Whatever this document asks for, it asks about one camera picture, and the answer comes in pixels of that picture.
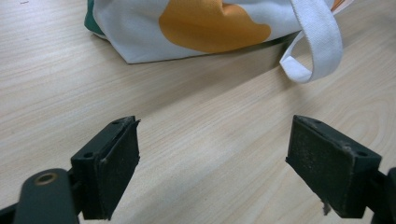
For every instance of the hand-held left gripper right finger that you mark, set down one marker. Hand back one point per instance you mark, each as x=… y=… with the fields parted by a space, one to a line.
x=327 y=174

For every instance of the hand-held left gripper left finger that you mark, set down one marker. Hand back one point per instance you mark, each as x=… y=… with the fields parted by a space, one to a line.
x=115 y=168

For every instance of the white canvas tote bag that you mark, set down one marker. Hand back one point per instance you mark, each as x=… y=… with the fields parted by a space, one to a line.
x=193 y=28

